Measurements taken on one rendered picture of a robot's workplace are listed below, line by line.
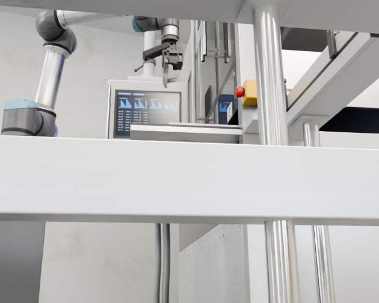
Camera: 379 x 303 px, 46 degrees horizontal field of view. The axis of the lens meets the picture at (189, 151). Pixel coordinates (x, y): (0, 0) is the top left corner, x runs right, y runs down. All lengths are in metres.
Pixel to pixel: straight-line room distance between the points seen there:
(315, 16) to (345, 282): 0.97
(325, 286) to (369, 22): 0.73
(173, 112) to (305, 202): 2.01
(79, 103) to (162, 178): 4.06
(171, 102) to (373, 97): 1.28
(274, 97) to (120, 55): 4.31
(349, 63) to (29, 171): 0.78
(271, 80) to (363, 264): 1.00
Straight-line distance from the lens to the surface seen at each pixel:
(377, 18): 1.01
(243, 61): 1.73
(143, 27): 1.91
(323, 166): 0.76
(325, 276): 1.37
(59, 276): 4.36
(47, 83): 1.94
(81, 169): 0.70
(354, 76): 1.23
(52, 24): 1.92
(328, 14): 0.96
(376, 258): 1.70
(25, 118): 1.75
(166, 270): 2.59
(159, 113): 2.68
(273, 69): 0.82
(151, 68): 2.87
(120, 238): 4.45
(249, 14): 0.91
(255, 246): 1.53
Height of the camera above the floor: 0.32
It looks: 17 degrees up
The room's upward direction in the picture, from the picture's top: straight up
